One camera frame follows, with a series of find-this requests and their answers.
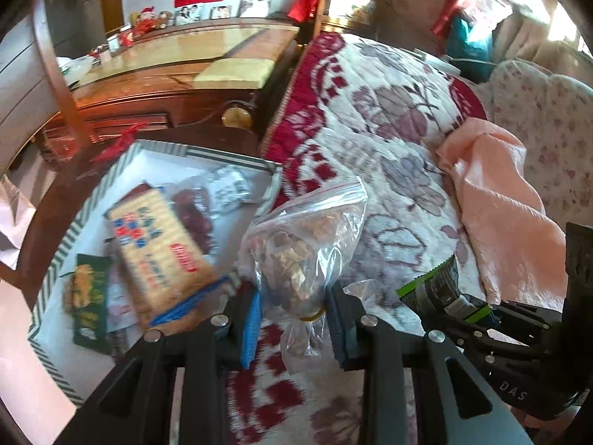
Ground green lime snack packet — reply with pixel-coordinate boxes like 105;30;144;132
397;255;501;327

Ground dark green cracker packet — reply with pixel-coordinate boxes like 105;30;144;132
69;253;112;355

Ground soda cracker pack blue ends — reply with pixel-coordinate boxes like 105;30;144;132
105;183;229;334

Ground clear bag of red dates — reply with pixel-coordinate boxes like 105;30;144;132
162;181;217;255

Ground clear bag of walnuts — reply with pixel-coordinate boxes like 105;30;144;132
237;177;368;375

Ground peach pink cloth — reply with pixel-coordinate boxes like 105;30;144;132
437;118;568;312

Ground green striped white tray box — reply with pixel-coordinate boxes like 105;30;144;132
28;140;282;406

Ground floral sofa cushion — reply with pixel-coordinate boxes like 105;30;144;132
473;60;593;227

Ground pink white snack packet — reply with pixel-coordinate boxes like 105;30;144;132
205;165;252;215

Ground teal cushion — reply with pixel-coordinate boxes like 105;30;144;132
446;16;496;83

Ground red ribbon keys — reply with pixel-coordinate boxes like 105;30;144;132
90;123;147;164

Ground red white floral fleece blanket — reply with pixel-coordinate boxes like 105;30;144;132
227;33;486;444

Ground brass round knob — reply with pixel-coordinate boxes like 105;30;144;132
221;106;253;130

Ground wooden coffee table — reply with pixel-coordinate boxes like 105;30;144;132
34;17;303;168

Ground wooden chair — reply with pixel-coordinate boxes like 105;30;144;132
1;0;92;173

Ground santa figurine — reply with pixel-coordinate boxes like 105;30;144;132
133;6;159;39

